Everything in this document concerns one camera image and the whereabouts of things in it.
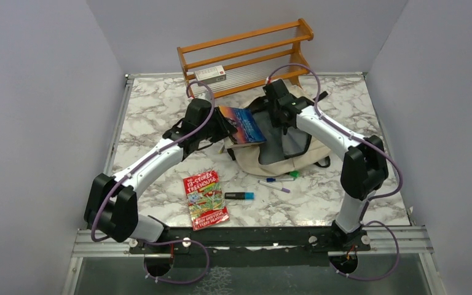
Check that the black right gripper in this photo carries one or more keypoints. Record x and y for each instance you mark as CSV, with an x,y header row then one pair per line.
x,y
277,123

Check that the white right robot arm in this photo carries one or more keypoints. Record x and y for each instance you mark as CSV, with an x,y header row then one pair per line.
x,y
364,166

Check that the white purple-capped pen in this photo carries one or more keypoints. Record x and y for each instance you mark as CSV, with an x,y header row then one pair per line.
x,y
275,187

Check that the blue Jane Eyre book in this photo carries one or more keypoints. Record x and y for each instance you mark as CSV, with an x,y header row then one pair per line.
x,y
248,131

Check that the black blue highlighter marker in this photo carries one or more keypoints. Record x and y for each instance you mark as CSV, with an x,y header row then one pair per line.
x,y
239,195

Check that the beige canvas backpack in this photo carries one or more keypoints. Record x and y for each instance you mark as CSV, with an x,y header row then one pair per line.
x,y
280,153

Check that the red Treehouse book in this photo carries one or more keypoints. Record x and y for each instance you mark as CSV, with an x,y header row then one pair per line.
x,y
205,200

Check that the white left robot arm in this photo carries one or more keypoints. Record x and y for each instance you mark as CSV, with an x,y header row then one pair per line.
x,y
112,206

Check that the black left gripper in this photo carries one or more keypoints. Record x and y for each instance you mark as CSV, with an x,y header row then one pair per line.
x,y
224,128

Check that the wooden two-tier shelf rack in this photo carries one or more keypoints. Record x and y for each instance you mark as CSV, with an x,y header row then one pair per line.
x,y
248,58

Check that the green-capped marker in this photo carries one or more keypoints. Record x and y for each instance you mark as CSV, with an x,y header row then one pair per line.
x,y
294,174

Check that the white red box on shelf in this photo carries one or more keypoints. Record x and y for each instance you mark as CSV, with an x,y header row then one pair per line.
x,y
210,75

